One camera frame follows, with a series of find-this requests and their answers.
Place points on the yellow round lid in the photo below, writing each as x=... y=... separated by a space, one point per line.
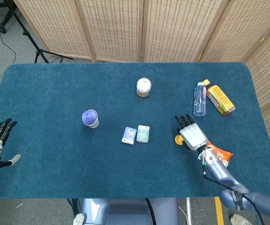
x=177 y=142

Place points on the white round perforated bracket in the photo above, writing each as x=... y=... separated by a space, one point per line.
x=78 y=219

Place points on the jar with white lid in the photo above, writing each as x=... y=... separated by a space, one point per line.
x=144 y=87

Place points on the black tripod stand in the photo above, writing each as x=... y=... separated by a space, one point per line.
x=29 y=35

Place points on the blue white small box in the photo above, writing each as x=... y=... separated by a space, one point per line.
x=129 y=135

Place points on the purple white paper cup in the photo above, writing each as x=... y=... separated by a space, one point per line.
x=90 y=119

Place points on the clear plastic water bottle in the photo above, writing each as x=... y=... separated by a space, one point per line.
x=200 y=103

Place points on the metal table leg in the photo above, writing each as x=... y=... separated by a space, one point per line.
x=189 y=211

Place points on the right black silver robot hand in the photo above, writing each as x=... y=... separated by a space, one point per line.
x=193 y=137

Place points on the white shoe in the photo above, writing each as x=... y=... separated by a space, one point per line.
x=239 y=220

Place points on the blue-grey robot torso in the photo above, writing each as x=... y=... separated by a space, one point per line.
x=130 y=213

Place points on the black office chair base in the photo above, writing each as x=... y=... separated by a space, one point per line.
x=5 y=21

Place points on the blue table mat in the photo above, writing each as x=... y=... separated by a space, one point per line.
x=55 y=93

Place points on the orange white snack bag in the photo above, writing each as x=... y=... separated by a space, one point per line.
x=222 y=154

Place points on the brown tea bottle yellow label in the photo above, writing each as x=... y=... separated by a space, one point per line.
x=220 y=98

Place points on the teal small box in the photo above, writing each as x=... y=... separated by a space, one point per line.
x=143 y=133

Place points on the yellow floor tape strip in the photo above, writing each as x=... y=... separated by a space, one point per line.
x=219 y=211

